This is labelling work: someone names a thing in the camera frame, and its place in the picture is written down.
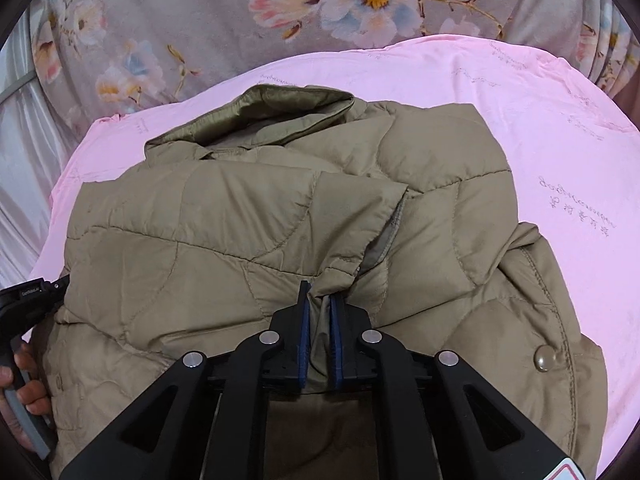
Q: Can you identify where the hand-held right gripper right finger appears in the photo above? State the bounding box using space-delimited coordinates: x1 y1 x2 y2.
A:
327 294 588 480

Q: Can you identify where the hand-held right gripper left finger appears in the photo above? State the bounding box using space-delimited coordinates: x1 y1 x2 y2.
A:
59 281 312 480

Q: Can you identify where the khaki quilted jacket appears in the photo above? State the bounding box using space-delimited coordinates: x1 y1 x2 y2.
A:
40 85 608 480

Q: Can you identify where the person's left hand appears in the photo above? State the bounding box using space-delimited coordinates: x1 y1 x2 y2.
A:
0 351 52 453

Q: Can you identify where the white satin cloth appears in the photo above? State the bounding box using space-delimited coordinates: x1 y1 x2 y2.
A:
0 25 98 283

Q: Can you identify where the grey metal bar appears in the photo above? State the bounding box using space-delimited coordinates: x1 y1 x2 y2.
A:
0 74 38 107

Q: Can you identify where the pink bed sheet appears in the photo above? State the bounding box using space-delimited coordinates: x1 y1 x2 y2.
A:
47 35 640 480

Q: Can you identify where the grey floral blanket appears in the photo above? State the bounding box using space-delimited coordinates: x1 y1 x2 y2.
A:
25 0 623 123

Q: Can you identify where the striped pastel cloth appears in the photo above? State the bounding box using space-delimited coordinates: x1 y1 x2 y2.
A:
575 0 640 103

